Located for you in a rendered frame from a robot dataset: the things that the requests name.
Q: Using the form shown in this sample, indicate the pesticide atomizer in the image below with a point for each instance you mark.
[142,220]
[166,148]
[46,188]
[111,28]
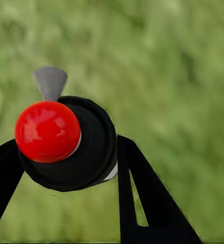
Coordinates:
[65,143]

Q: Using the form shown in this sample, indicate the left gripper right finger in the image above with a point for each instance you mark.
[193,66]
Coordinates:
[167,224]

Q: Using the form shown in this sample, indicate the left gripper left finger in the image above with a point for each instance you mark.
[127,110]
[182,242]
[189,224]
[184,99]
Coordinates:
[11,171]

